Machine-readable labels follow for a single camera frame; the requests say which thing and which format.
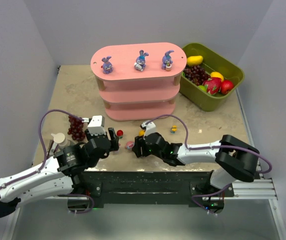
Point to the red apple toy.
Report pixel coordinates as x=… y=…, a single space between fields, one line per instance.
x=226 y=87

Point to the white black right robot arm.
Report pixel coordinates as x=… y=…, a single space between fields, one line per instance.
x=237 y=160

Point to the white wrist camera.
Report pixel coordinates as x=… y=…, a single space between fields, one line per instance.
x=95 y=125
x=149 y=127

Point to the purple bunny toy with cup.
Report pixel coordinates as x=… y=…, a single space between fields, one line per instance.
x=167 y=61

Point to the red dragon fruit toy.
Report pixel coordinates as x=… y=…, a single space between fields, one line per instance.
x=212 y=85

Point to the blonde blue dress doll toy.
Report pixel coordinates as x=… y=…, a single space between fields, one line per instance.
x=173 y=129

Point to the dark red grape bunch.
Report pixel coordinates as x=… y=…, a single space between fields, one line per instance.
x=76 y=129

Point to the olive green plastic bin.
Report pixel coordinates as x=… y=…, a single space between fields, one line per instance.
x=203 y=64

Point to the purple bunny toy blue ears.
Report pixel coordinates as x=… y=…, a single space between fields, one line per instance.
x=140 y=62

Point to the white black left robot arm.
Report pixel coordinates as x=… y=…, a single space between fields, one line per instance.
x=58 y=175

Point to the green lime toy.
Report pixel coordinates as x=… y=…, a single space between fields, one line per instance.
x=203 y=88

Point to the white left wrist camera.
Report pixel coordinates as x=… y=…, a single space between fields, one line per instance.
x=95 y=125

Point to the yellow mango toy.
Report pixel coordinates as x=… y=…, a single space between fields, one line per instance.
x=194 y=60

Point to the purple grape bunch in bin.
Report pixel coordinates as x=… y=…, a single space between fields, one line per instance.
x=196 y=74

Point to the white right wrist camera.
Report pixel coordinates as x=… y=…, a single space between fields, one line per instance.
x=149 y=127

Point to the red haired mermaid toy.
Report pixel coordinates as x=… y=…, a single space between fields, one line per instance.
x=119 y=134

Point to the purple bunny toy red bow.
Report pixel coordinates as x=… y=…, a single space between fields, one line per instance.
x=107 y=66

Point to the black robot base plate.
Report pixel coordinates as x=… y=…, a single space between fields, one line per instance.
x=146 y=188

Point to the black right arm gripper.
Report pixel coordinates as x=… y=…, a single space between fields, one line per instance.
x=138 y=146

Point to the pink three-tier wooden shelf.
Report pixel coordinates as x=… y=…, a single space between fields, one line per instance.
x=129 y=94

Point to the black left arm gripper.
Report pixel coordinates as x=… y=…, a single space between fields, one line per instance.
x=112 y=139

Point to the pink toy with blue bow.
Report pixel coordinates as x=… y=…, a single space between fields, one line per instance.
x=129 y=145

